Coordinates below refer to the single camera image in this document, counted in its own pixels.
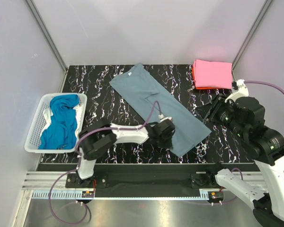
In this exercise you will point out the right aluminium frame post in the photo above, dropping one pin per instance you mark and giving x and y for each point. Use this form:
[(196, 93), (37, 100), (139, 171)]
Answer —
[(253, 29)]

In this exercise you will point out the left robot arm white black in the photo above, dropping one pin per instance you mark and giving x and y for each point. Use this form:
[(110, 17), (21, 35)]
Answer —
[(95, 140)]

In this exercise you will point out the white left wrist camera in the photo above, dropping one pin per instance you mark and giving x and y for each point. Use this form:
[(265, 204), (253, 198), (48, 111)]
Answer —
[(163, 118)]

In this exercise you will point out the orange folded t shirt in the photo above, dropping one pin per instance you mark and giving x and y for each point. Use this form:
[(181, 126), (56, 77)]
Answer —
[(203, 78)]

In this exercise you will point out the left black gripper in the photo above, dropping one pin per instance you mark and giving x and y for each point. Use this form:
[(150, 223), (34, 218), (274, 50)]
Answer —
[(167, 144)]

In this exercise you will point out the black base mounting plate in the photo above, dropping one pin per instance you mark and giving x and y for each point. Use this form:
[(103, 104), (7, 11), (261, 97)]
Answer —
[(148, 177)]

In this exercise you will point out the aluminium frame post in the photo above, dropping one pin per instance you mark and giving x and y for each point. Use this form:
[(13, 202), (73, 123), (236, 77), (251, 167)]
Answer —
[(41, 24), (253, 29)]

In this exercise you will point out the white slotted cable duct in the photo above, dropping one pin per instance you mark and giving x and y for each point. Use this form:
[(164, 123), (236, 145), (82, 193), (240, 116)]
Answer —
[(100, 194)]

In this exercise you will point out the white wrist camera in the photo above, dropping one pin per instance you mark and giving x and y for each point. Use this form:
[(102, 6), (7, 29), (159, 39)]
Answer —
[(241, 91), (163, 118)]

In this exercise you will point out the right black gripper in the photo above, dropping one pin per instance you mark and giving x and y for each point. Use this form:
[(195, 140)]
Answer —
[(214, 110)]

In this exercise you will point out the pink folded t shirt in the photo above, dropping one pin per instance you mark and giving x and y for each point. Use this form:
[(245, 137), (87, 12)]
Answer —
[(221, 71)]

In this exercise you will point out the bright blue t shirt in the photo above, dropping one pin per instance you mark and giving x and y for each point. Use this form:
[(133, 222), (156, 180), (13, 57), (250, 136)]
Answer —
[(60, 134)]

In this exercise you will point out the grey-blue t shirt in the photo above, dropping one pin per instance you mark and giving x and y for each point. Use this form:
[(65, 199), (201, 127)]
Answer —
[(140, 90)]

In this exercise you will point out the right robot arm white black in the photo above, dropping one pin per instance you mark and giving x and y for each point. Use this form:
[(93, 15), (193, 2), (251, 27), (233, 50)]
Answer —
[(244, 117)]

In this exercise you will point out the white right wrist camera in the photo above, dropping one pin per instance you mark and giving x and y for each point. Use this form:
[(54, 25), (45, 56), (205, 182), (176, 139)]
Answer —
[(241, 91)]

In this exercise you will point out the left aluminium frame post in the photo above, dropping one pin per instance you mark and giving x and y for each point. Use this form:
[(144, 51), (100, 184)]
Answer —
[(41, 24)]

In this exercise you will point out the white cloth in basket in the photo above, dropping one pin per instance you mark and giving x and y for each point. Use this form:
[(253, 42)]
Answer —
[(47, 113)]

